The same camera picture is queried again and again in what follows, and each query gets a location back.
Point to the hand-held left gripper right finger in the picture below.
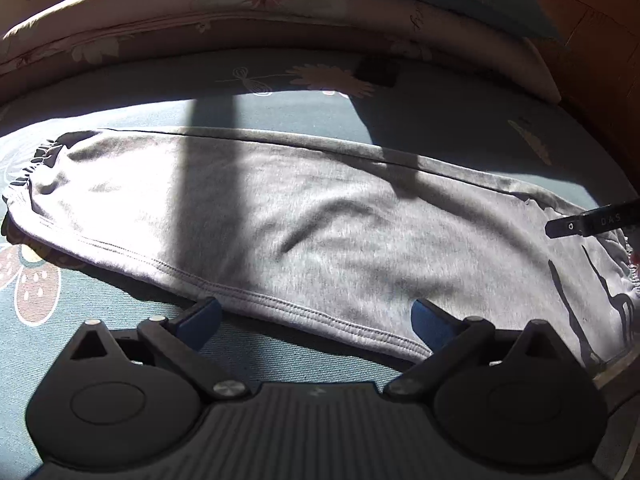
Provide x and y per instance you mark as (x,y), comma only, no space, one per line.
(431,322)

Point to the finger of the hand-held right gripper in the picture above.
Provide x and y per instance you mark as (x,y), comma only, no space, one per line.
(565,226)

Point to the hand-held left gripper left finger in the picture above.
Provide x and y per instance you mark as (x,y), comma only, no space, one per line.
(200,320)

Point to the grey sweatpants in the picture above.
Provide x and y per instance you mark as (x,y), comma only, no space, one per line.
(300,230)

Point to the bed with teal patterned sheet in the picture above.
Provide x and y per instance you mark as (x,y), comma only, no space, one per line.
(450,110)

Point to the wooden bed headboard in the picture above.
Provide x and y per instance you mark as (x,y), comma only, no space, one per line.
(600,50)

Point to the black phone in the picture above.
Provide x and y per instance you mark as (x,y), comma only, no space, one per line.
(378,71)

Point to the folded pink floral quilt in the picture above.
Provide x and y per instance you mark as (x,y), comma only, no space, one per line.
(175,15)

